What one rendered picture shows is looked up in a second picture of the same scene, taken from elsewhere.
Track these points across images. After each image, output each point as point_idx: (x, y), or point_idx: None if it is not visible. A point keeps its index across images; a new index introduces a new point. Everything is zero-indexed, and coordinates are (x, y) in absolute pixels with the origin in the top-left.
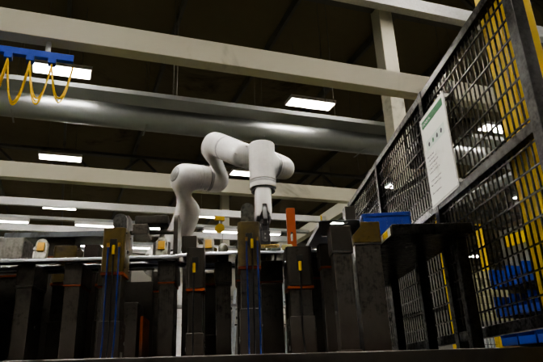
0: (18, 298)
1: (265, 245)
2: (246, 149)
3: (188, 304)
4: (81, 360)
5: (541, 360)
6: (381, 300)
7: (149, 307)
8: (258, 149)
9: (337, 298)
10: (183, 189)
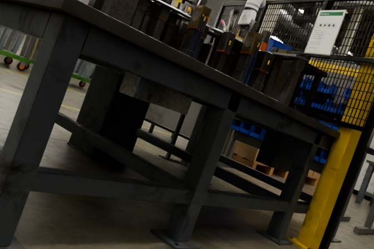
0: (137, 13)
1: (242, 38)
2: None
3: (220, 57)
4: (257, 91)
5: (336, 135)
6: (281, 87)
7: (172, 38)
8: None
9: (289, 87)
10: None
